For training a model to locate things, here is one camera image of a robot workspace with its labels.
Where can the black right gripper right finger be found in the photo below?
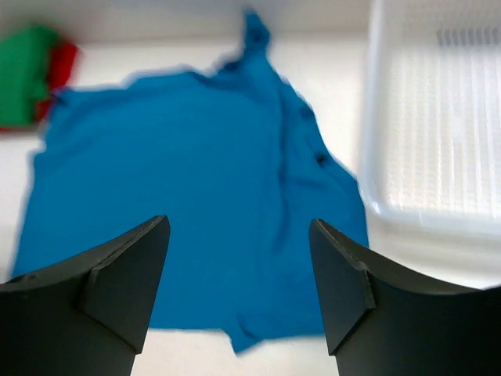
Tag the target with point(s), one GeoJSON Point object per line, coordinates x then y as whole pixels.
{"type": "Point", "coordinates": [382, 318]}

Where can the white perforated plastic basket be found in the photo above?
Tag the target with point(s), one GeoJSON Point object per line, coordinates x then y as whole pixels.
{"type": "Point", "coordinates": [430, 133]}

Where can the folded red t shirt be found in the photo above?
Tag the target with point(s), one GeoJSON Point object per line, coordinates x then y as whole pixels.
{"type": "Point", "coordinates": [62, 58]}

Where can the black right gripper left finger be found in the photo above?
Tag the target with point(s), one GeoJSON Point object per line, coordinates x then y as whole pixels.
{"type": "Point", "coordinates": [86, 315]}

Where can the folded green t shirt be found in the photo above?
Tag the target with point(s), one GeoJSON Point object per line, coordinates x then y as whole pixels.
{"type": "Point", "coordinates": [25, 59]}

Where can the blue t shirt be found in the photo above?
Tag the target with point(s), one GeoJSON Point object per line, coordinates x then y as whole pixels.
{"type": "Point", "coordinates": [234, 160]}

